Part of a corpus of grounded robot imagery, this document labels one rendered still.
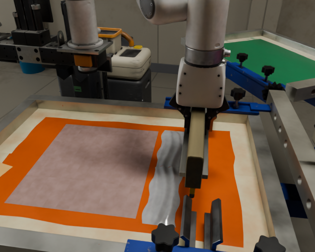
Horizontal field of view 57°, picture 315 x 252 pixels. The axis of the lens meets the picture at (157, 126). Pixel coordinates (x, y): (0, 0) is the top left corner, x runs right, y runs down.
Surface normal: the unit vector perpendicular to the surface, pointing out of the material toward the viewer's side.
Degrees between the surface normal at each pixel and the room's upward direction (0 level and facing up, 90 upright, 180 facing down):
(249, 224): 0
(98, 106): 90
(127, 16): 90
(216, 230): 45
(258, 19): 90
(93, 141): 0
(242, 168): 0
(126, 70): 90
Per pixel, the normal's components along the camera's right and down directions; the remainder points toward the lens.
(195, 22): -0.66, 0.41
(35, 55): -0.24, 0.52
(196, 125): 0.00, -0.84
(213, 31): 0.20, 0.53
